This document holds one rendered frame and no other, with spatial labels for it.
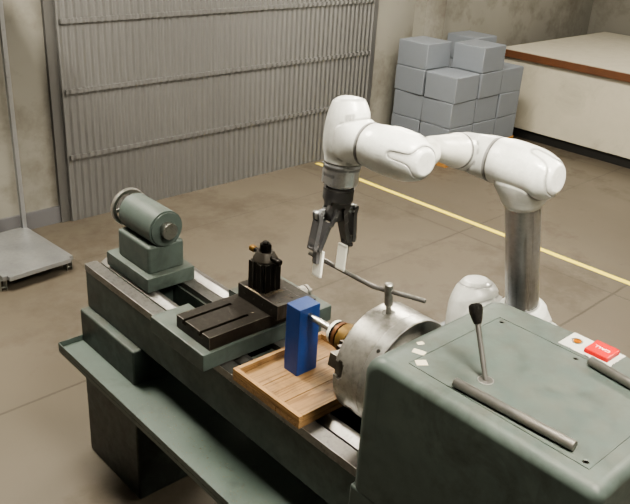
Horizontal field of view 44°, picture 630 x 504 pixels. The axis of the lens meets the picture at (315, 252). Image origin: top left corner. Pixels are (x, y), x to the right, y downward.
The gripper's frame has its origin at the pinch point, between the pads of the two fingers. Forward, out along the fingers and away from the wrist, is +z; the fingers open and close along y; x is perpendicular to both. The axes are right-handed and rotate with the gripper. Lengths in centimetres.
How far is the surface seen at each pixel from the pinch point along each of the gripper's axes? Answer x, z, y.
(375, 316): 10.1, 12.8, -8.6
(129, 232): -112, 33, -9
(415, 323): 19.4, 11.8, -13.2
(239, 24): -361, -7, -245
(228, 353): -40, 46, -2
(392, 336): 18.4, 13.9, -6.2
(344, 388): 11.7, 29.9, 1.1
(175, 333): -56, 44, 7
